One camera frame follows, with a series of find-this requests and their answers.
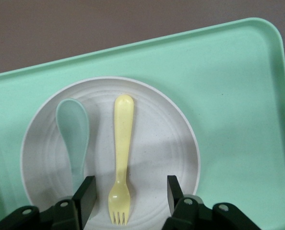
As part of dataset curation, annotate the yellow plastic fork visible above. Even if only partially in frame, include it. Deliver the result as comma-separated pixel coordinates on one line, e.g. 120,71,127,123
108,94,135,226

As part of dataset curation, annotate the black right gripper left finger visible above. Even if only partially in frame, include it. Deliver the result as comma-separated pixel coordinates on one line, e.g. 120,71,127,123
0,176,97,230

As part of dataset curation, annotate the brown table cover mat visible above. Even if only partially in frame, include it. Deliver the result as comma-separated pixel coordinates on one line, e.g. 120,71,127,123
0,0,285,76

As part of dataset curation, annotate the light green rectangular tray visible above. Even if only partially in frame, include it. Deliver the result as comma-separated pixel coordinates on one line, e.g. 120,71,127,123
0,17,285,230

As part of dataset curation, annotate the round beige plate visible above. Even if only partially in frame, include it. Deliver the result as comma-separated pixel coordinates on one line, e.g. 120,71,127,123
20,76,201,230

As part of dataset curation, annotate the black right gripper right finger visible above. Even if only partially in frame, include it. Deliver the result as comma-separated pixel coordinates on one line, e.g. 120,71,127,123
161,175,256,230

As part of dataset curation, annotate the light green plastic spoon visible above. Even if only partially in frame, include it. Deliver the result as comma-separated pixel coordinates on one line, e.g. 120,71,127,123
55,98,90,191

